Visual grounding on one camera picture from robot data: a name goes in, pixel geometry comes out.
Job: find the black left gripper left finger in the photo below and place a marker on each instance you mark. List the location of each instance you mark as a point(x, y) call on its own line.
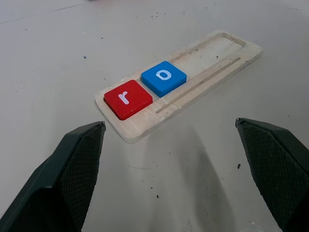
point(60, 181)

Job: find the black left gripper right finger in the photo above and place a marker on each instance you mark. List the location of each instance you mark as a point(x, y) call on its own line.
point(277, 169)

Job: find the red r tile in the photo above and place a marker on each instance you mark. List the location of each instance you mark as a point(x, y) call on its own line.
point(135, 104)

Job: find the wooden letter tray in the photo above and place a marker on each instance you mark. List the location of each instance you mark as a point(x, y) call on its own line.
point(212, 60)

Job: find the blue o tile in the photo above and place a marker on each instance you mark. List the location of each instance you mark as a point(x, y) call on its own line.
point(154, 82)

